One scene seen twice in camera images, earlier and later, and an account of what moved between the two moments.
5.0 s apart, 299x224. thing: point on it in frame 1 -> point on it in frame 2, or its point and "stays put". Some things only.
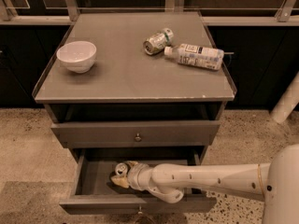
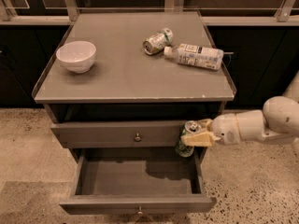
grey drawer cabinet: x=145 y=86 stays put
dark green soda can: x=121 y=169 -> x=185 y=129
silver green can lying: x=158 y=41 stays put
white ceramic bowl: x=78 y=56 stays put
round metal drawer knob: x=137 y=138 stays put
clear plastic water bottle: x=196 y=55 stays put
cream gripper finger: x=131 y=163 -> x=206 y=123
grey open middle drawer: x=93 y=192 stays put
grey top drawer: x=98 y=134 stays put
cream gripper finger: x=121 y=180 -> x=204 y=138
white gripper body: x=133 y=175 -> x=226 y=129
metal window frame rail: x=288 y=13 stays put
